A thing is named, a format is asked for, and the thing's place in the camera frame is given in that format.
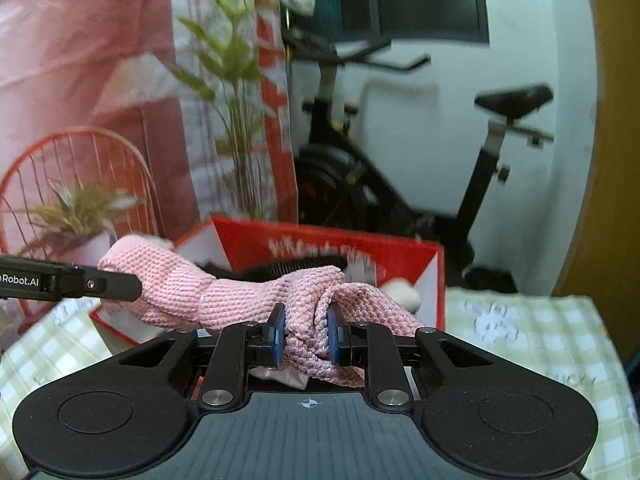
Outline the cream knitted cloth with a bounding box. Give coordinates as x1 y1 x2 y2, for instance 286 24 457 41
134 233 422 313

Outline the red strawberry cardboard box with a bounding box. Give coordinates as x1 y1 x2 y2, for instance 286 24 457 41
98 218 445 353

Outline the black mesh fabric strap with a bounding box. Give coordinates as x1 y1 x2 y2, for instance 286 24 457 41
192 252 352 283

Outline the pink knitted cloth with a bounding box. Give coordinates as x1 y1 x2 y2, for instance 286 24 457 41
98 235 422 388

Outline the black exercise bike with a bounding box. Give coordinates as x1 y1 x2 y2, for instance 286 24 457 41
284 32 553 294

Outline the green checkered tablecloth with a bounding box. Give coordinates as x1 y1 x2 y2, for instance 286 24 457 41
1 288 639 479

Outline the pink printed backdrop curtain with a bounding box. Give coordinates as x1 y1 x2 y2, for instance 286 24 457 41
1 0 297 263

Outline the wooden door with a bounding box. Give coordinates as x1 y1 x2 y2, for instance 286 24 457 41
555 0 639 362

